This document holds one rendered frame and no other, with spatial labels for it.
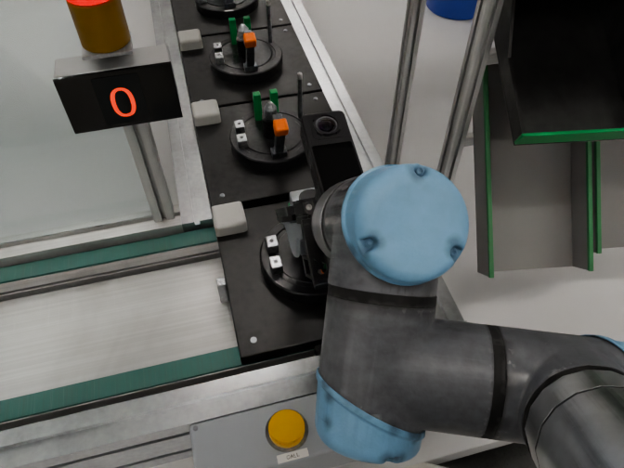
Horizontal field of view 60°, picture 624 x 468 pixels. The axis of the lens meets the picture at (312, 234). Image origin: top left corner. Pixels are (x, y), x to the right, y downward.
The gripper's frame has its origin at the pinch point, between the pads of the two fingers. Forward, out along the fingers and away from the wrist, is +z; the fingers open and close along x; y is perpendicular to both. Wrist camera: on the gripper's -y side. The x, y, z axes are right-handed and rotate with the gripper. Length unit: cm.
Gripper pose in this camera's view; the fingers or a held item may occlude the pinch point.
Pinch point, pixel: (310, 207)
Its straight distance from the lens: 67.0
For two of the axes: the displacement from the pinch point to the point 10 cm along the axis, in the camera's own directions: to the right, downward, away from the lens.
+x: 9.7, -2.0, 1.6
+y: 1.9, 9.8, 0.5
